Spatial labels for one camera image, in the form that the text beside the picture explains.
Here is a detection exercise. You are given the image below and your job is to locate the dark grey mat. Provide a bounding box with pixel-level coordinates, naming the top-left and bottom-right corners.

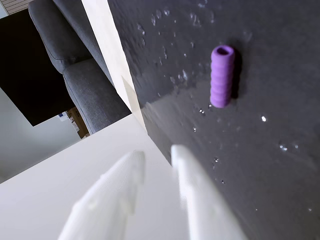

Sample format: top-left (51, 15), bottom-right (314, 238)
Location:
top-left (106, 0), bottom-right (320, 240)

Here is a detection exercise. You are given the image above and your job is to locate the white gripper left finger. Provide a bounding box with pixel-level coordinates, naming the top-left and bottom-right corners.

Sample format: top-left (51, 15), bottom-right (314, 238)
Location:
top-left (57, 149), bottom-right (146, 240)

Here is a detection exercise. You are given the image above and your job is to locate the purple ribbed pen grip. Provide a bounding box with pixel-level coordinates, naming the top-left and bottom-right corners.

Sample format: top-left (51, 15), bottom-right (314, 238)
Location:
top-left (209, 44), bottom-right (236, 109)

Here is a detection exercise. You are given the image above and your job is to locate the brown cardboard box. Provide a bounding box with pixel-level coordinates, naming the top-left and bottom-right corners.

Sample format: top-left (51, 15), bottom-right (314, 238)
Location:
top-left (66, 106), bottom-right (91, 139)

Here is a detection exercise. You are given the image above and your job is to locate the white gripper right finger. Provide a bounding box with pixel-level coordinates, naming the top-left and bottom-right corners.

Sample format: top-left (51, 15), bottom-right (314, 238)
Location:
top-left (170, 144), bottom-right (248, 240)

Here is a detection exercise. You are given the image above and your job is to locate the grey fabric sofa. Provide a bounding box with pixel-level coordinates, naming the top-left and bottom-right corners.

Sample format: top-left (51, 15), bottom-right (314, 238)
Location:
top-left (27, 0), bottom-right (133, 135)

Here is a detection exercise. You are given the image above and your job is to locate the black square panel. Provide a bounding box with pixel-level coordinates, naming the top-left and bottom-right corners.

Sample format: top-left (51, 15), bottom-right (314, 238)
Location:
top-left (0, 8), bottom-right (76, 127)

